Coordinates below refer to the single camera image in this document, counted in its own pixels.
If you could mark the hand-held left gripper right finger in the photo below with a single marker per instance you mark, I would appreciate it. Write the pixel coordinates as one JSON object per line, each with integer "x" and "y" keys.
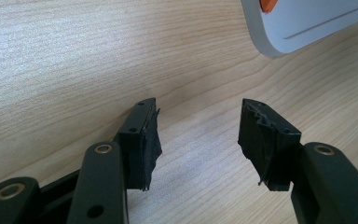
{"x": 268, "y": 146}

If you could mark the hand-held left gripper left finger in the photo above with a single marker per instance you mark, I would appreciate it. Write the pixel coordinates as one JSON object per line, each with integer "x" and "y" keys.
{"x": 138, "y": 146}

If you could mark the white plastic box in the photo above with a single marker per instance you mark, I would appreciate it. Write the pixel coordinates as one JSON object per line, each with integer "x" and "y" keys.
{"x": 307, "y": 21}

